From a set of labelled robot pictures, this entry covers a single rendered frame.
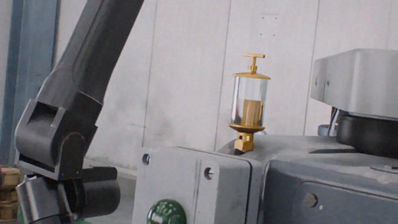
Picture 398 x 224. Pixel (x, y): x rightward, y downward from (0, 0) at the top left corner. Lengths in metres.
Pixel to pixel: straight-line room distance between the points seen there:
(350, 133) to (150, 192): 0.18
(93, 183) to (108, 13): 0.21
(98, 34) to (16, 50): 8.51
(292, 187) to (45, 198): 0.46
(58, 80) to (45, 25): 8.24
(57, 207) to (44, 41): 8.25
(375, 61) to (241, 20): 6.71
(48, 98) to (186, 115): 6.78
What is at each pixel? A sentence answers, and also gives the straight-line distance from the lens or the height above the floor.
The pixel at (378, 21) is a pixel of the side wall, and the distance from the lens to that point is 6.50.
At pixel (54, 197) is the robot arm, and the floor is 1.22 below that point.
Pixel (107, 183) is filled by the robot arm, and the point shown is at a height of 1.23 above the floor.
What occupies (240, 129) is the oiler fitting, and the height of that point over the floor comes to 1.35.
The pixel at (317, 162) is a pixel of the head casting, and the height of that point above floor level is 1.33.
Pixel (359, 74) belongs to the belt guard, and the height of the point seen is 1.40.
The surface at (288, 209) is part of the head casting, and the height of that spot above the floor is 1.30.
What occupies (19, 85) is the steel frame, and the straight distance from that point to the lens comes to 9.44.
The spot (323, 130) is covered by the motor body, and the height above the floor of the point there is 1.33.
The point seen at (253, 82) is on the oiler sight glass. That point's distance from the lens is 0.57.
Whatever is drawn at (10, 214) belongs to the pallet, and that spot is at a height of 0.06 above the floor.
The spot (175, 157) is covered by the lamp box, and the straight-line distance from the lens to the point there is 0.52.
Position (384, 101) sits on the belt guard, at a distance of 0.61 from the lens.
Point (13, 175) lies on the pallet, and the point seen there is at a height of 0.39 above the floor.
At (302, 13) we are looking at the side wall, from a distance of 6.91.
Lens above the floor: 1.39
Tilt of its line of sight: 3 degrees down
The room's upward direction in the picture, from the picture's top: 6 degrees clockwise
